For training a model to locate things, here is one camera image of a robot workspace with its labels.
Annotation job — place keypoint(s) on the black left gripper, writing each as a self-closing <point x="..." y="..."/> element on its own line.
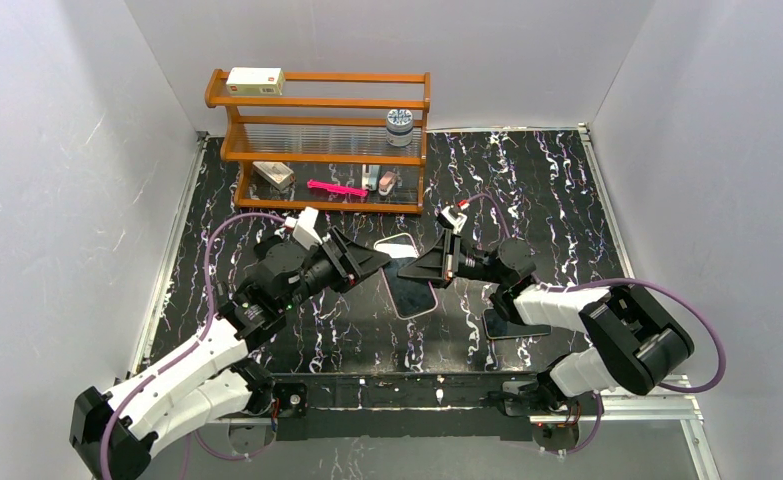
<point x="344" y="257"/>

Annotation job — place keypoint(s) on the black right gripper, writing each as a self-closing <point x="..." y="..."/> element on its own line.
<point x="450" y="256"/>

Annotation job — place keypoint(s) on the beige phone case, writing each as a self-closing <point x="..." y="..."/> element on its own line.
<point x="401" y="245"/>

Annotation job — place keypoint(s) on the black smartphone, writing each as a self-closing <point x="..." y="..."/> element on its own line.
<point x="409" y="298"/>

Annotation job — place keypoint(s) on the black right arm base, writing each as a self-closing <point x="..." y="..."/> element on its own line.
<point x="561" y="425"/>

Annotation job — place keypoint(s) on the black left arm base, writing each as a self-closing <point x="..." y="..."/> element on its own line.
<point x="278" y="401"/>

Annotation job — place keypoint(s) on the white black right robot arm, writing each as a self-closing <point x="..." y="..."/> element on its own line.
<point x="635" y="342"/>

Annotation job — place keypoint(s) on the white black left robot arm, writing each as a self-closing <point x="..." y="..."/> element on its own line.
<point x="117" y="432"/>

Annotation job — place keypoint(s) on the black phone with light edge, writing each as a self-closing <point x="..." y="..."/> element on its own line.
<point x="497" y="328"/>

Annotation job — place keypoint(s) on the pink comb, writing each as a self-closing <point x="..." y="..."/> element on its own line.
<point x="337" y="189"/>

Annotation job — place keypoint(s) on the pink white stapler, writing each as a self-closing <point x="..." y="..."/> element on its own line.
<point x="387" y="183"/>

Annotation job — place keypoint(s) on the small white blue box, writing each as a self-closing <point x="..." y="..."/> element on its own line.
<point x="370" y="177"/>

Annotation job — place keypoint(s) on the orange wooden shelf rack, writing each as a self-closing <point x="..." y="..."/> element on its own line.
<point x="325" y="126"/>

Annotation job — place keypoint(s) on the small grey white box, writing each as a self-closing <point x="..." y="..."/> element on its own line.
<point x="277" y="174"/>

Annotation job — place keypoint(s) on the round blue white tin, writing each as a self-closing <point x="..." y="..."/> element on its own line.
<point x="399" y="127"/>

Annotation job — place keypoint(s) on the white red box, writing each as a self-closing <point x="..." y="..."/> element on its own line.
<point x="247" y="81"/>

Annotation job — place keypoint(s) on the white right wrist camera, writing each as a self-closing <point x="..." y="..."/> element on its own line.
<point x="453" y="217"/>

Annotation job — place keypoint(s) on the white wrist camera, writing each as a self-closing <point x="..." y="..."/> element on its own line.
<point x="453" y="217"/>
<point x="302" y="228"/>

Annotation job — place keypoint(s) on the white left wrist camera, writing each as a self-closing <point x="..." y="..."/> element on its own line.
<point x="302" y="228"/>

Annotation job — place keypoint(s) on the aluminium front frame rail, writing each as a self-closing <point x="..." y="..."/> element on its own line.
<point x="454" y="405"/>

